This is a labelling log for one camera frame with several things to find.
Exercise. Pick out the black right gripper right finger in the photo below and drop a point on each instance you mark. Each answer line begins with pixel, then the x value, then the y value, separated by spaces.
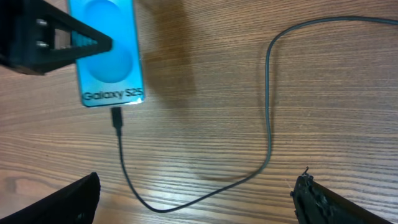
pixel 316 204

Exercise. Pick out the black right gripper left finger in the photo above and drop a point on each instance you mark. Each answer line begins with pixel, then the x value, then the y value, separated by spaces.
pixel 74 204

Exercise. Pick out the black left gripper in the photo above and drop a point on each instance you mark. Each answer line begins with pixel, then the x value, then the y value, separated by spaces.
pixel 28 43

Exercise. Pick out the smartphone with light screen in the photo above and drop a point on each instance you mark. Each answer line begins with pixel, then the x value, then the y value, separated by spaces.
pixel 114 77

